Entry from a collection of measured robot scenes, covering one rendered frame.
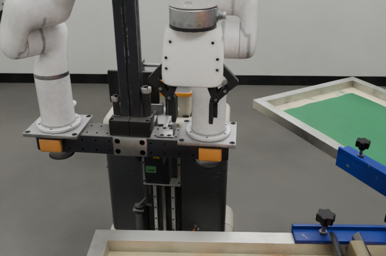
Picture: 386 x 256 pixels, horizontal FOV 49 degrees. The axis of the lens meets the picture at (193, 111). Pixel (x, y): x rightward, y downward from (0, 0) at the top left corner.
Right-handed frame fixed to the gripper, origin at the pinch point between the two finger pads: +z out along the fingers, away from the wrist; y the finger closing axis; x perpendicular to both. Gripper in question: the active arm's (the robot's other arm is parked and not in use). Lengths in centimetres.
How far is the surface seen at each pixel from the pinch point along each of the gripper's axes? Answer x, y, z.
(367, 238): -15, -40, 39
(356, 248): -5.0, -34.0, 32.6
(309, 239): -13.5, -26.0, 38.5
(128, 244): -9.7, 16.7, 40.7
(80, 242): -111, 77, 139
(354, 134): -77, -52, 43
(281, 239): -14.2, -19.8, 39.6
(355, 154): -55, -46, 39
